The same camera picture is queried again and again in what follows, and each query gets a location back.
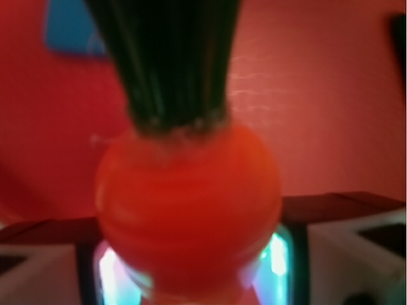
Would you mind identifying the red plastic tray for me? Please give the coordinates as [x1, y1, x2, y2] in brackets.
[1, 1, 406, 223]

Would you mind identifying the orange toy carrot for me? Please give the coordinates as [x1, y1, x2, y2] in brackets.
[86, 1, 281, 298]

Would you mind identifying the dark green oval stone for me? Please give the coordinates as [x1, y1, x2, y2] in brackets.
[390, 13, 406, 99]

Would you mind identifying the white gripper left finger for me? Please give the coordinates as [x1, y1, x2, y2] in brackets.
[1, 219, 95, 304]

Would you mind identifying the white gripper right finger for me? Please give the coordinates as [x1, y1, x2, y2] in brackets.
[281, 191, 406, 304]

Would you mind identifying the blue rectangular block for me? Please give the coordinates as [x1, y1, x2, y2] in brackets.
[44, 0, 107, 57]

